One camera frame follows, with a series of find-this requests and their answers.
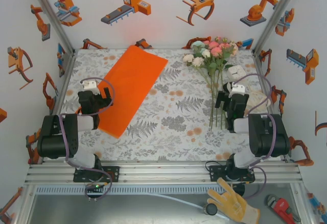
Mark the cream ribbon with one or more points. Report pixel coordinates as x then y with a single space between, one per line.
256 99

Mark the orange wrapping paper sheet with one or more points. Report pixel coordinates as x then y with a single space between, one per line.
130 88

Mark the fake flower bouquet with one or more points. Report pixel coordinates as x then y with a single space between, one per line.
212 55

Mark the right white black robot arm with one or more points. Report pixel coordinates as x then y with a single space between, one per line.
268 137

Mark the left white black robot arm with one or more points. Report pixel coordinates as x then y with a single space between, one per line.
56 142

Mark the white square alarm clock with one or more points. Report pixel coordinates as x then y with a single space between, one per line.
236 72

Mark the black round disc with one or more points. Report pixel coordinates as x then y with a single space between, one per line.
240 190

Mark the small circuit board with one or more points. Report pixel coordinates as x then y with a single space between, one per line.
95 188

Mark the yellow work glove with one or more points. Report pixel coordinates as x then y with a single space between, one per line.
235 204

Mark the white plastic tube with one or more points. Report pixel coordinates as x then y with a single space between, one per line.
178 200

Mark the red pipe wrench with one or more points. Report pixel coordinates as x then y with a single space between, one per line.
282 206

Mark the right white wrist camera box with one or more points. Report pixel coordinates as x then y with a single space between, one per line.
238 88

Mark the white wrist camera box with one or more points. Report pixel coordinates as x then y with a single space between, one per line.
89 85
238 88

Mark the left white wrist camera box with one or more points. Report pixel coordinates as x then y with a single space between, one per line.
89 85

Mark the left aluminium side rail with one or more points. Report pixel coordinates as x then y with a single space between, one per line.
62 81

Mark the aluminium side rail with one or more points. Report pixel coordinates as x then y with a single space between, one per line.
62 81
258 65

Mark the right aluminium side rail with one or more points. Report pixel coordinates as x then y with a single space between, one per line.
258 65

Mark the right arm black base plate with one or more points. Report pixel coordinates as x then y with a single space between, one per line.
217 173

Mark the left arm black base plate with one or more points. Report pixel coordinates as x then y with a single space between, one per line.
113 174

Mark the aluminium front frame rail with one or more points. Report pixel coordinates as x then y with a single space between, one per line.
166 173

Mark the left aluminium corner post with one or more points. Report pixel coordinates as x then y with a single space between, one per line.
52 14

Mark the aluminium corner post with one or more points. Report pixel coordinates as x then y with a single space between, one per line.
52 14
276 14

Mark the right aluminium corner post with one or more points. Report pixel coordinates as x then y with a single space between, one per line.
276 14

